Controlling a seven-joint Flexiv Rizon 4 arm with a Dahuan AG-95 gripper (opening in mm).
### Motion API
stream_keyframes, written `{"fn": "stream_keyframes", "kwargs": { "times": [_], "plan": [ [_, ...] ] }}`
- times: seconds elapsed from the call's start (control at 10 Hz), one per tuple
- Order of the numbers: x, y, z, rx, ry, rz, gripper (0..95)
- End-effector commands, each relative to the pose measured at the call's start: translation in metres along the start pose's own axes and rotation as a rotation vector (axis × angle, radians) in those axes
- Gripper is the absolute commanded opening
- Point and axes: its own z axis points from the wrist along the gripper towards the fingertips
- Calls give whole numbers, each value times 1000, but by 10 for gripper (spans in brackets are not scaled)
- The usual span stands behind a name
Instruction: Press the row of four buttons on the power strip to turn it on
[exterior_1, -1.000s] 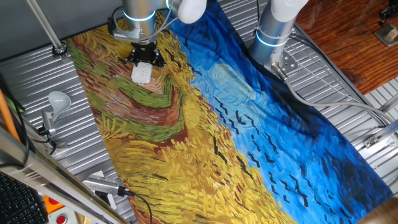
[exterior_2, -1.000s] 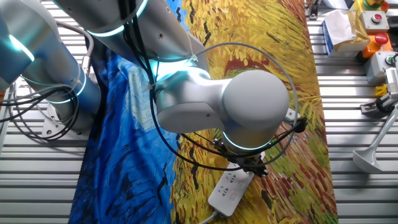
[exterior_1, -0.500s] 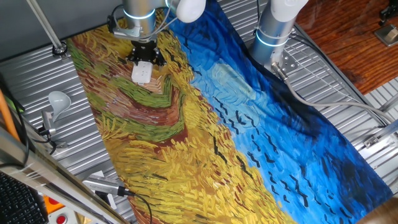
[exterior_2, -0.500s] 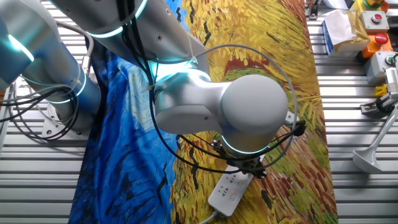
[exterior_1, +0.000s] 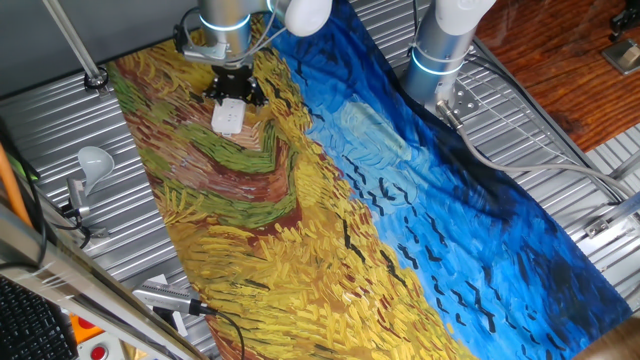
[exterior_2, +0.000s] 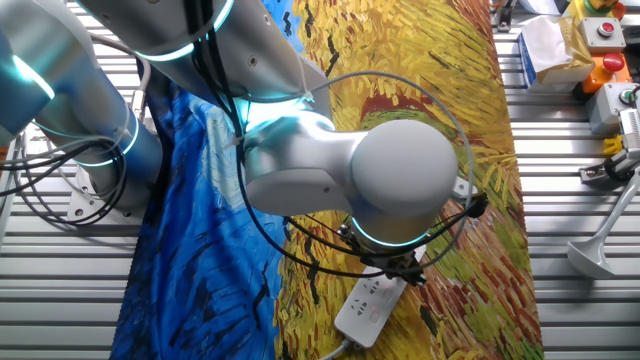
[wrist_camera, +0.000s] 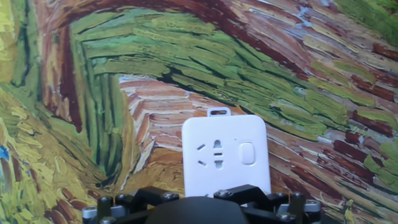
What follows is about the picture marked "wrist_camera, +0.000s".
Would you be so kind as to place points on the white four-button power strip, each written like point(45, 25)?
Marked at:
point(224, 171)

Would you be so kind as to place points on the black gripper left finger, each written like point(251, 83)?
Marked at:
point(130, 207)

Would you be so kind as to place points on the Van Gogh painting cloth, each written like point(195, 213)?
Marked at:
point(217, 62)

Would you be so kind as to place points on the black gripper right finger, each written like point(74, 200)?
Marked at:
point(276, 208)

